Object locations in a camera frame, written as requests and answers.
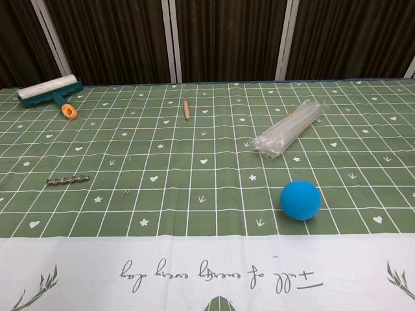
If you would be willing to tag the wooden stick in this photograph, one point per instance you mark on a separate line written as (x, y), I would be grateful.
(186, 110)

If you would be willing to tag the green grid tablecloth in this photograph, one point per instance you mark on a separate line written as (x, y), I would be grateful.
(207, 207)

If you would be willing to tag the clear straw bundle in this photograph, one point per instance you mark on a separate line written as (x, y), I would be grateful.
(288, 131)

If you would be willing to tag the metal paper clip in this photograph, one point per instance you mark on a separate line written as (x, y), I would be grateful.
(126, 192)

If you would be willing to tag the blue foam ball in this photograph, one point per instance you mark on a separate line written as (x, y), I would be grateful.
(300, 200)

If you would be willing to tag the teal lint roller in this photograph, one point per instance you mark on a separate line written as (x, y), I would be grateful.
(48, 85)

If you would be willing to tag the white partition frame post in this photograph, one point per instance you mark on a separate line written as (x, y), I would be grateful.
(51, 39)
(285, 39)
(173, 42)
(411, 69)

